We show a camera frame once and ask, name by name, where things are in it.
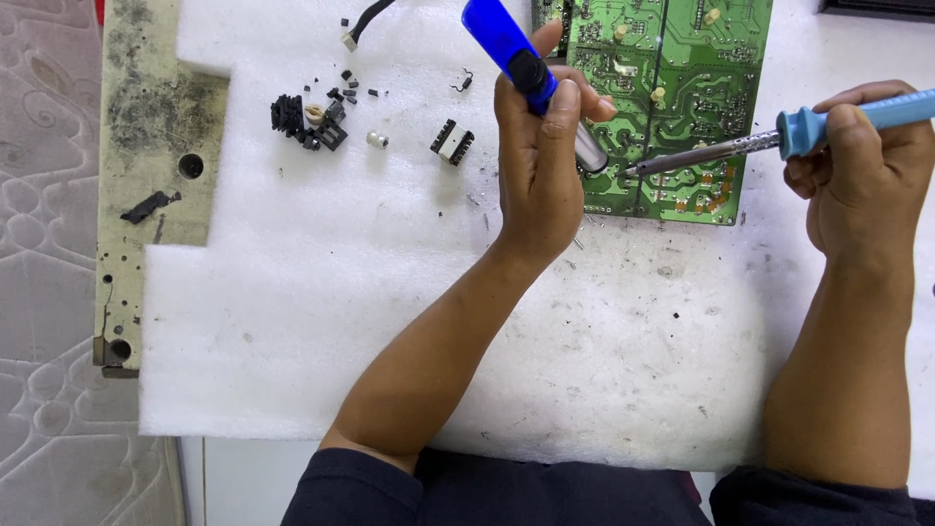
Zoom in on quilted beige mattress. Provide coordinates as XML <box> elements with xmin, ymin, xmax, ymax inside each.
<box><xmin>0</xmin><ymin>0</ymin><xmax>185</xmax><ymax>526</ymax></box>

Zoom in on person's dark shirt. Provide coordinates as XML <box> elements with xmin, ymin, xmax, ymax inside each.
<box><xmin>280</xmin><ymin>447</ymin><xmax>935</xmax><ymax>526</ymax></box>

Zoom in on stained beige board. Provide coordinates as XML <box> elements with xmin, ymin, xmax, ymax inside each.
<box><xmin>93</xmin><ymin>0</ymin><xmax>232</xmax><ymax>379</ymax></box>

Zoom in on blue soldering iron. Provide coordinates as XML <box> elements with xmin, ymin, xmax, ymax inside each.
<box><xmin>619</xmin><ymin>88</ymin><xmax>935</xmax><ymax>178</ymax></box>

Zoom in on black cable with white connector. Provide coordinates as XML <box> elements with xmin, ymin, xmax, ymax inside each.
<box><xmin>341</xmin><ymin>0</ymin><xmax>397</xmax><ymax>53</ymax></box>

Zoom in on black finned heat sink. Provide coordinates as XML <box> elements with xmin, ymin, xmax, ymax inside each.
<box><xmin>270</xmin><ymin>94</ymin><xmax>307</xmax><ymax>137</ymax></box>

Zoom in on person's left hand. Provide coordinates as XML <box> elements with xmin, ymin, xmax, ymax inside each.
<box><xmin>493</xmin><ymin>20</ymin><xmax>619</xmax><ymax>268</ymax></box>

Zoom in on dark green circuit board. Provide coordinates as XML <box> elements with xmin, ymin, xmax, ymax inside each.
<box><xmin>531</xmin><ymin>0</ymin><xmax>572</xmax><ymax>58</ymax></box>

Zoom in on black ferrite core pieces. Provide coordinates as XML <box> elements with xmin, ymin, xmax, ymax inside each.
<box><xmin>294</xmin><ymin>101</ymin><xmax>349</xmax><ymax>153</ymax></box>

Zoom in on black scrap piece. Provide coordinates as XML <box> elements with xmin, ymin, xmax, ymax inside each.
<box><xmin>120</xmin><ymin>190</ymin><xmax>183</xmax><ymax>225</ymax></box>

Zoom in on white foam sheet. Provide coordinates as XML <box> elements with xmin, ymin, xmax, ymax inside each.
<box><xmin>139</xmin><ymin>0</ymin><xmax>935</xmax><ymax>473</ymax></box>

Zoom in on dark flat object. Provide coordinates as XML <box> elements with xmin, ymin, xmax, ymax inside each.
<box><xmin>818</xmin><ymin>0</ymin><xmax>935</xmax><ymax>22</ymax></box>

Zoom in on black and white transformer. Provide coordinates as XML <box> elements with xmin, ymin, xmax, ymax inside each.
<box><xmin>430</xmin><ymin>118</ymin><xmax>476</xmax><ymax>168</ymax></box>

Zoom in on person's right hand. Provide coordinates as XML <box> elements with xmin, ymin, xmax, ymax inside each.
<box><xmin>783</xmin><ymin>79</ymin><xmax>935</xmax><ymax>268</ymax></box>

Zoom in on blue desoldering pump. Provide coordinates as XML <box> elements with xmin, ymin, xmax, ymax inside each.
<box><xmin>462</xmin><ymin>0</ymin><xmax>610</xmax><ymax>175</ymax></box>

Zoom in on scattered small black chips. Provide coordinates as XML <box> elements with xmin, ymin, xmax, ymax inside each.
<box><xmin>326</xmin><ymin>69</ymin><xmax>381</xmax><ymax>105</ymax></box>

